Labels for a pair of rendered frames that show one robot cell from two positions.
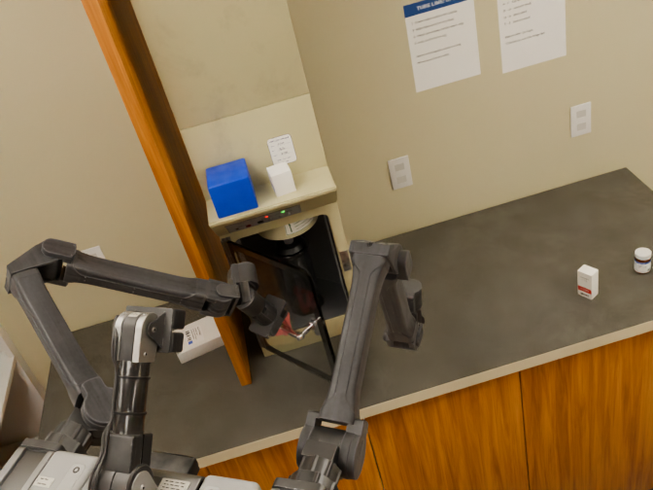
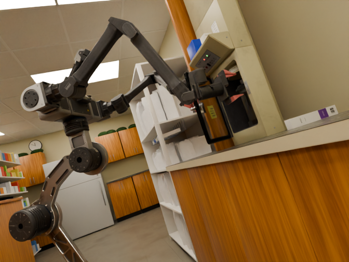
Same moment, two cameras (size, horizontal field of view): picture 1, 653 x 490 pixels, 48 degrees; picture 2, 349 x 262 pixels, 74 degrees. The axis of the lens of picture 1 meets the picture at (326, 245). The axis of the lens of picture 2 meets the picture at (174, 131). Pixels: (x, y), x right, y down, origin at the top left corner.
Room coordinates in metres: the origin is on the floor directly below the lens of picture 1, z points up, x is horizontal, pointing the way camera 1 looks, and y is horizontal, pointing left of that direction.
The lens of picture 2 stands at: (0.92, -1.03, 0.96)
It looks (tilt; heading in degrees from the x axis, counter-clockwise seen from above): 7 degrees up; 75
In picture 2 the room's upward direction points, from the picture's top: 18 degrees counter-clockwise
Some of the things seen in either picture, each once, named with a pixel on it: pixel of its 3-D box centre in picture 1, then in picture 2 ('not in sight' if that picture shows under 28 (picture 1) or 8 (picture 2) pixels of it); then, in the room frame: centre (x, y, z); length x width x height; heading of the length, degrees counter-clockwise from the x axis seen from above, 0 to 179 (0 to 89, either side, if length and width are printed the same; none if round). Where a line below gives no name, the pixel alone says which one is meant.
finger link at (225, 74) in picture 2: not in sight; (227, 79); (1.46, -0.15, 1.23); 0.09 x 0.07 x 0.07; 2
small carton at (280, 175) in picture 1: (281, 179); (207, 40); (1.55, 0.06, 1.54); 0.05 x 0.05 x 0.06; 8
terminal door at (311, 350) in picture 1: (284, 314); (209, 107); (1.48, 0.16, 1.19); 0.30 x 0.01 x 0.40; 40
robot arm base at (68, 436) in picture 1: (64, 449); (108, 107); (0.96, 0.57, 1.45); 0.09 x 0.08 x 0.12; 63
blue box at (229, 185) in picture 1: (231, 188); (198, 49); (1.55, 0.19, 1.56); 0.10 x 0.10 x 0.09; 2
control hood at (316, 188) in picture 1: (274, 210); (209, 56); (1.55, 0.10, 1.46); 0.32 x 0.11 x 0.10; 92
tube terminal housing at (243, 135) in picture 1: (278, 216); (244, 73); (1.74, 0.11, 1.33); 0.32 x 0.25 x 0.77; 92
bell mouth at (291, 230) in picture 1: (284, 213); (241, 69); (1.71, 0.09, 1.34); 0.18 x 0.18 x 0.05
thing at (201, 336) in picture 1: (199, 337); not in sight; (1.75, 0.46, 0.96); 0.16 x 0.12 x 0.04; 104
